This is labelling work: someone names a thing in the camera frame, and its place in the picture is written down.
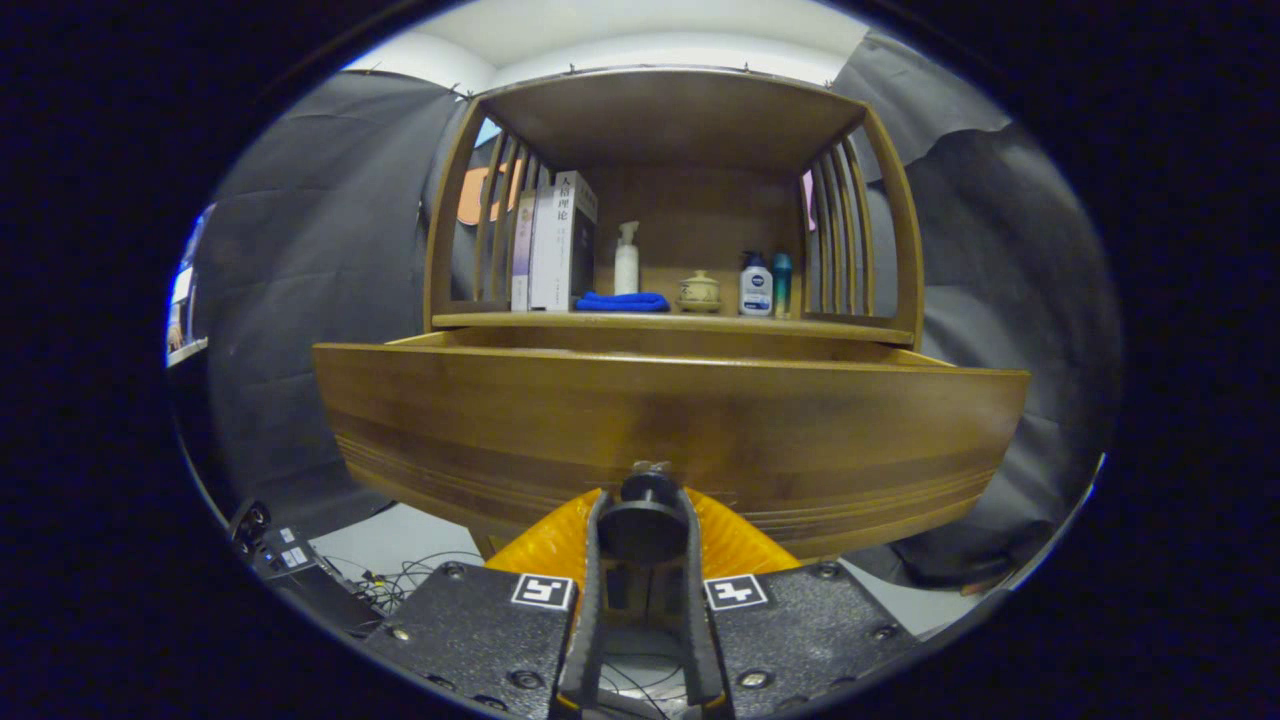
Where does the white pump bottle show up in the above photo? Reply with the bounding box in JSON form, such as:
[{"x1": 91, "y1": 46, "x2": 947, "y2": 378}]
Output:
[{"x1": 614, "y1": 221, "x2": 641, "y2": 296}]

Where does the thick white book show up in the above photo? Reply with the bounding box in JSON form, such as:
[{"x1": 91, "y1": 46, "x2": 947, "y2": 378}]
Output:
[{"x1": 553, "y1": 170, "x2": 600, "y2": 312}]

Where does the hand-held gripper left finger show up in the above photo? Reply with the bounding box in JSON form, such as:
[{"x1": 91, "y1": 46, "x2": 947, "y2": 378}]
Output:
[{"x1": 362, "y1": 487, "x2": 613, "y2": 719}]

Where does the wooden countertop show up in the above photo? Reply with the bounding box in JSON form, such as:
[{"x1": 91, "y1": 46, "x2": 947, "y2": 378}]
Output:
[{"x1": 432, "y1": 308, "x2": 916, "y2": 346}]

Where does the wooden cabinet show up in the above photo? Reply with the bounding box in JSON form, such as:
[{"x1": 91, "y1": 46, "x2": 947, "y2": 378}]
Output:
[{"x1": 422, "y1": 65, "x2": 926, "y2": 563}]

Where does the blue cloth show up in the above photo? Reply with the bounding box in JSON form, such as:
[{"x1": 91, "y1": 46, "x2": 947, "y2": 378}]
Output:
[{"x1": 575, "y1": 290, "x2": 671, "y2": 313}]

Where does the beige lidded teacup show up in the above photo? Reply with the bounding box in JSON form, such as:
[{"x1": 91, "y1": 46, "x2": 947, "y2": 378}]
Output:
[{"x1": 676, "y1": 270, "x2": 721, "y2": 314}]

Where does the wooden drawer with black knob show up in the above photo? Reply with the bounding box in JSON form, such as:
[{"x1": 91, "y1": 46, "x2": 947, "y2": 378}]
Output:
[{"x1": 312, "y1": 328, "x2": 1031, "y2": 564}]

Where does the thin white book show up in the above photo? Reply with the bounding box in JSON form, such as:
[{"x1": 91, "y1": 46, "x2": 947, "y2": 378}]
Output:
[{"x1": 530, "y1": 180, "x2": 561, "y2": 312}]

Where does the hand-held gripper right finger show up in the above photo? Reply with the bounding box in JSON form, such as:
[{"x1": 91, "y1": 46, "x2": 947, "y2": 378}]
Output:
[{"x1": 678, "y1": 487, "x2": 916, "y2": 719}]

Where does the black floor device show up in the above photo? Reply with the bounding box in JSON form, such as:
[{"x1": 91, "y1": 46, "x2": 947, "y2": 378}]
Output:
[{"x1": 228, "y1": 500, "x2": 383, "y2": 637}]

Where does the purple book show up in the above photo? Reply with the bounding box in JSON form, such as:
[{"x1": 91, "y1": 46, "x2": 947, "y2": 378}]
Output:
[{"x1": 511, "y1": 190, "x2": 537, "y2": 312}]

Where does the white lotion bottle blue cap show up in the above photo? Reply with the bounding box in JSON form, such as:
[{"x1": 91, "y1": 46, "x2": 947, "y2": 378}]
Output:
[{"x1": 739, "y1": 251, "x2": 774, "y2": 317}]

